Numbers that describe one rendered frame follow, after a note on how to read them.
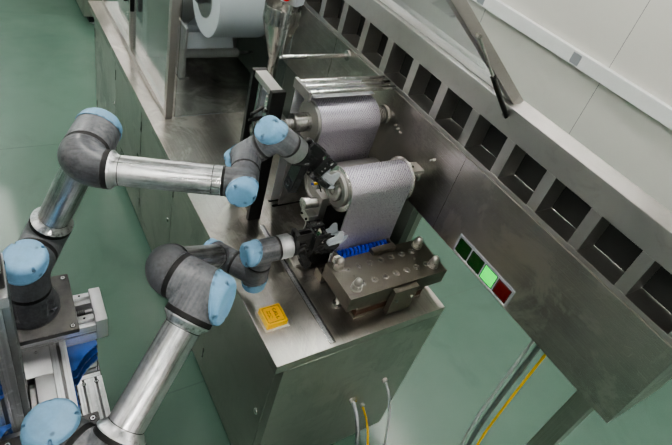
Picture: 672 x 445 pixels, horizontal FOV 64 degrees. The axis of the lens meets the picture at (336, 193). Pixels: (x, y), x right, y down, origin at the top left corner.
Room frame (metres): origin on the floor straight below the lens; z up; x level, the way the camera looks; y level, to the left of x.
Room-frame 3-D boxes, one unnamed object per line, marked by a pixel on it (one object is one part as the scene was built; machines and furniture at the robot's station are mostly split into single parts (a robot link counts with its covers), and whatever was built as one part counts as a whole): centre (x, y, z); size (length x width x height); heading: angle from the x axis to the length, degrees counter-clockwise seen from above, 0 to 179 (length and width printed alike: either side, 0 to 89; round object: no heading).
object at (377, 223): (1.39, -0.14, 1.11); 0.23 x 0.01 x 0.18; 131
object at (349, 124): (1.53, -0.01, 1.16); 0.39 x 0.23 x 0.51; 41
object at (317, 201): (1.35, 0.05, 1.05); 0.06 x 0.05 x 0.31; 131
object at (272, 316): (1.07, 0.07, 0.91); 0.07 x 0.07 x 0.02; 41
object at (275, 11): (1.96, 0.39, 1.50); 0.14 x 0.14 x 0.06
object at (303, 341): (2.08, 0.59, 0.88); 2.52 x 0.66 x 0.04; 41
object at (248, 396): (2.09, 0.58, 0.43); 2.52 x 0.64 x 0.86; 41
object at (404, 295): (1.26, -0.31, 0.96); 0.10 x 0.03 x 0.11; 131
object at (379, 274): (1.32, -0.24, 1.00); 0.40 x 0.16 x 0.06; 131
